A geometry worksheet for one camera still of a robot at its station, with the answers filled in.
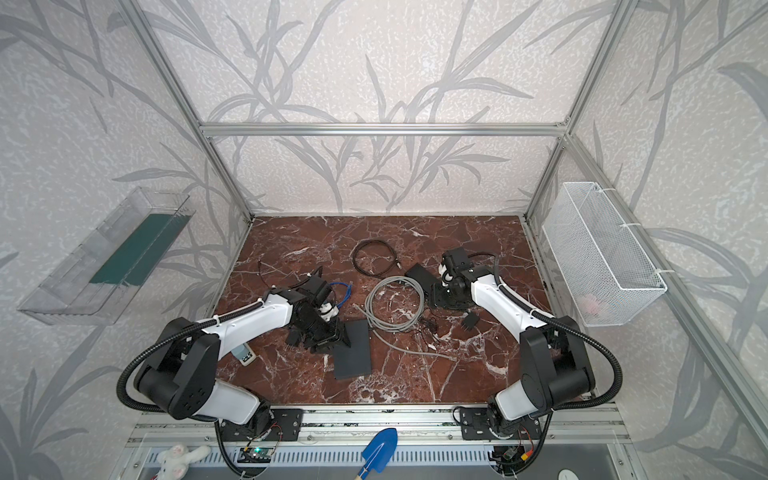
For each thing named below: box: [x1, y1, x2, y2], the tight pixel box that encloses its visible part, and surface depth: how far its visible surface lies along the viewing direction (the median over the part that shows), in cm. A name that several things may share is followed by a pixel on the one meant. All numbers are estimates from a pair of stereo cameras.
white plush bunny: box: [157, 444, 211, 480], surface depth 68 cm
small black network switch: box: [404, 263, 442, 295], surface depth 104 cm
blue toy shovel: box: [354, 428, 398, 480], surface depth 72 cm
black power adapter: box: [463, 312, 479, 331], surface depth 93 cm
